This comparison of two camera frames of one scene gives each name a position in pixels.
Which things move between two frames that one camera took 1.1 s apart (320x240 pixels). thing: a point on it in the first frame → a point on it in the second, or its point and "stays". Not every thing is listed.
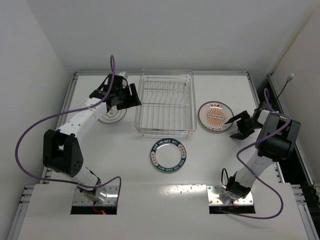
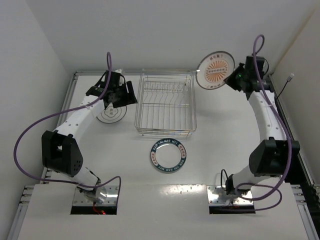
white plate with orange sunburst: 214,115 → 213,68
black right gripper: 244,125 → 233,79
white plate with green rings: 113,115 stays
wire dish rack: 165,103 stays
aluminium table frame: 163,155 stays
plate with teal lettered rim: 168,155 stays
